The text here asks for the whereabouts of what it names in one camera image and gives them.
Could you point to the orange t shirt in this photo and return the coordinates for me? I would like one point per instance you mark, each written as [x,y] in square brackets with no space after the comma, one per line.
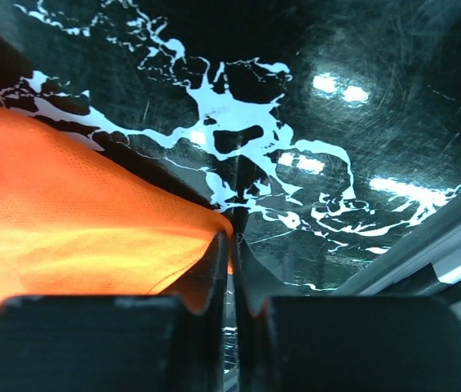
[73,222]

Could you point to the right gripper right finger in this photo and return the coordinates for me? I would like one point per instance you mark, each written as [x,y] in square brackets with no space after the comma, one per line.
[292,342]

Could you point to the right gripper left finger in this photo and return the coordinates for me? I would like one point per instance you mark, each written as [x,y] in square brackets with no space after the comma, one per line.
[167,342]

